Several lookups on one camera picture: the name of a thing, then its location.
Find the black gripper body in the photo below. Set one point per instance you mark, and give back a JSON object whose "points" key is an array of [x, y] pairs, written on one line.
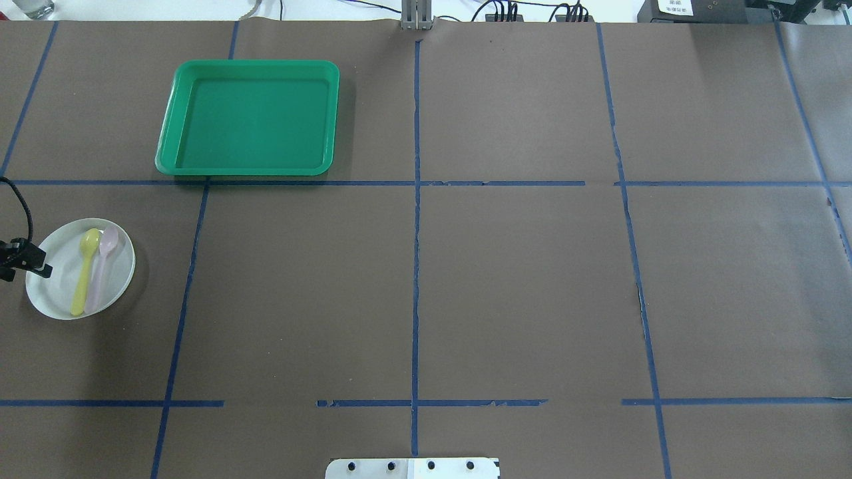
{"points": [[25, 257]]}

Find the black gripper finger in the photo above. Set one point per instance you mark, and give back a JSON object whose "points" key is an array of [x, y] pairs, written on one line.
{"points": [[35, 262]]}

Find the yellow plastic spoon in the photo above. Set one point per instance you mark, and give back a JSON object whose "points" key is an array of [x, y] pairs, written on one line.
{"points": [[88, 247]]}

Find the white round plate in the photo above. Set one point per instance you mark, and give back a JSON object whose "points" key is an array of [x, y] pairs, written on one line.
{"points": [[53, 296]]}

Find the pink plastic spoon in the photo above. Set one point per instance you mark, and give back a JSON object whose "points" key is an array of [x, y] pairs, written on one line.
{"points": [[108, 243]]}

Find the green plastic tray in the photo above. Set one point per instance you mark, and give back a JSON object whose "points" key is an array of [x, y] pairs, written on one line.
{"points": [[250, 117]]}

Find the brown paper table cover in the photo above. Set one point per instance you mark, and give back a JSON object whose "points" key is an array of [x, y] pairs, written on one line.
{"points": [[611, 250]]}

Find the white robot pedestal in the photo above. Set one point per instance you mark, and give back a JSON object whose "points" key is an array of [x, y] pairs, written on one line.
{"points": [[453, 467]]}

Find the aluminium frame post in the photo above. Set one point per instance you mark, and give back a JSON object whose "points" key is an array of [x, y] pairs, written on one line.
{"points": [[417, 15]]}

